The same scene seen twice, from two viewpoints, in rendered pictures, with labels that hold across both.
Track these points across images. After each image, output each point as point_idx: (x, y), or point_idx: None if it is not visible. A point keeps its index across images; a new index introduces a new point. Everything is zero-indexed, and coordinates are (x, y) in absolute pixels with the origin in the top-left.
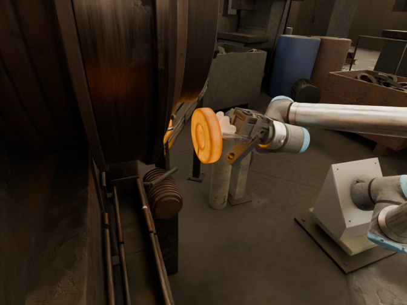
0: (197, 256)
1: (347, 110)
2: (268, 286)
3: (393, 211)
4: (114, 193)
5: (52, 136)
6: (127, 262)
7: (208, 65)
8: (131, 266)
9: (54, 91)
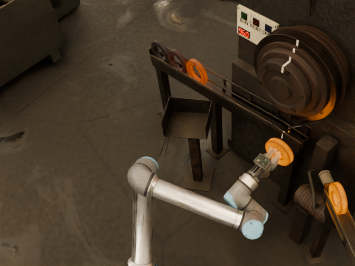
0: (282, 255)
1: (204, 197)
2: (221, 255)
3: (152, 247)
4: (303, 134)
5: None
6: (276, 123)
7: None
8: (274, 123)
9: None
